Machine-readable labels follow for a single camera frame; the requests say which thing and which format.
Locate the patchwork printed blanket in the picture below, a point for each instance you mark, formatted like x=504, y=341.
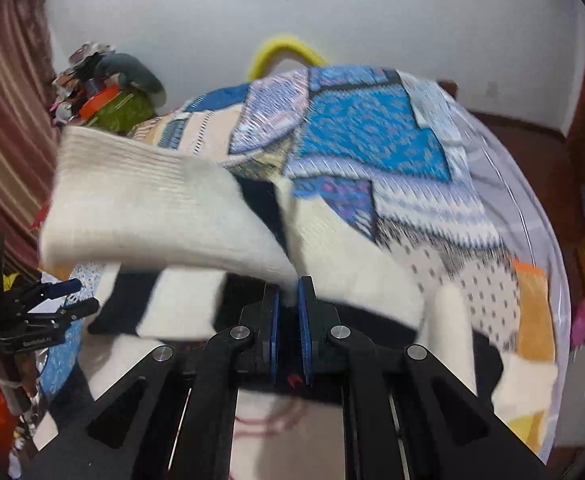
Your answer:
x=372, y=125

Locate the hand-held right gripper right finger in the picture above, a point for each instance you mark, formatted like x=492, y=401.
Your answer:
x=305, y=327

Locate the yellow hoop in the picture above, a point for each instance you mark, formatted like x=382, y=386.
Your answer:
x=272, y=44

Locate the grey cloth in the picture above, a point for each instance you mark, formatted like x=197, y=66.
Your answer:
x=132, y=72

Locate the cream and black sweater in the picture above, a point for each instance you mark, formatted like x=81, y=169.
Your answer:
x=147, y=210

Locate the green bag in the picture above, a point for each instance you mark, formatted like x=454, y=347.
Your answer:
x=125, y=110

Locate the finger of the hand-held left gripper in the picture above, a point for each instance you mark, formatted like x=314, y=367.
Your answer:
x=80, y=307
x=62, y=287

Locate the pile of colourful clothes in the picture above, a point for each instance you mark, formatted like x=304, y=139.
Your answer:
x=77, y=67

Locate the striped brown curtain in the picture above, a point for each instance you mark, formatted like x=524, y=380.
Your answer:
x=7, y=110

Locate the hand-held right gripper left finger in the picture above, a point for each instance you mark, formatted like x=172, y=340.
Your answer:
x=272, y=327

